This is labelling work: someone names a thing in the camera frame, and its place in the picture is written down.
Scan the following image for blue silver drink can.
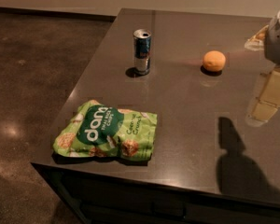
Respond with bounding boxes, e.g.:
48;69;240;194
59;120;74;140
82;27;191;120
133;29;151;76

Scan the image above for dark cabinet drawer front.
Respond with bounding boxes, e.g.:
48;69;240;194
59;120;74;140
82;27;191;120
49;170;280;224

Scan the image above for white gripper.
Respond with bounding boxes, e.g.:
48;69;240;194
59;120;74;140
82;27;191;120
245;10;280;127

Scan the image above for orange fruit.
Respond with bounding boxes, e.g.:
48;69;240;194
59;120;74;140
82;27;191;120
203;50;226;72

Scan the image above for green rice chip bag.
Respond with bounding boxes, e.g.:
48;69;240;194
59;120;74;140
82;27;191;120
53;100;158;161

